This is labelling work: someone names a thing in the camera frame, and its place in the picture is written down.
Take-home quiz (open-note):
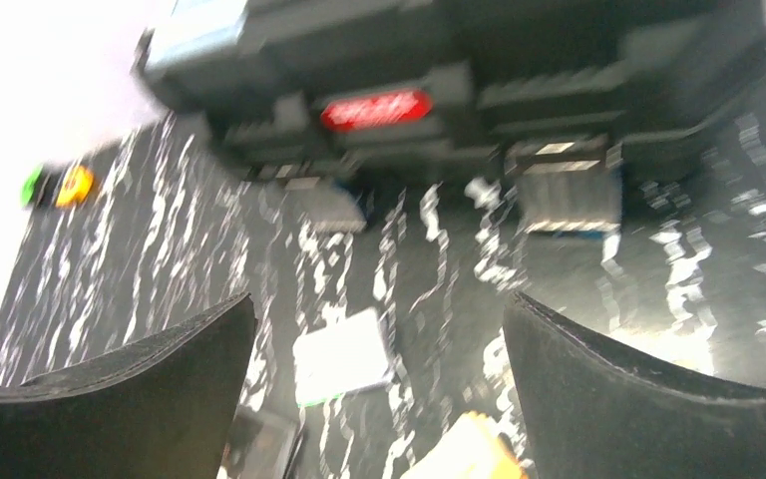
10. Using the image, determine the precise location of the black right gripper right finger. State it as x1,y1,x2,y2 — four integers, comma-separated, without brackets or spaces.
503,292,766,478

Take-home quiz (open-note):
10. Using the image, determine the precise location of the yellow tape measure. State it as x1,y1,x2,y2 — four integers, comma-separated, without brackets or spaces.
55,166,95,208

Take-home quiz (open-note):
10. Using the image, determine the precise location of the white card on table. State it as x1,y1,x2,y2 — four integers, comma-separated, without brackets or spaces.
292,307,394,407

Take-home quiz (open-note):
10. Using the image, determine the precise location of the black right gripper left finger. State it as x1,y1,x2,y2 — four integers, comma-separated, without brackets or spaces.
0,293,256,478

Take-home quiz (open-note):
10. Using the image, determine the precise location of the black toolbox with red handle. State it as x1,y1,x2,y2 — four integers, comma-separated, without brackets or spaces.
134,1,766,233

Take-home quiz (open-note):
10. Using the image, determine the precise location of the green small object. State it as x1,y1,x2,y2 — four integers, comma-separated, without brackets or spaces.
20,166,44,209

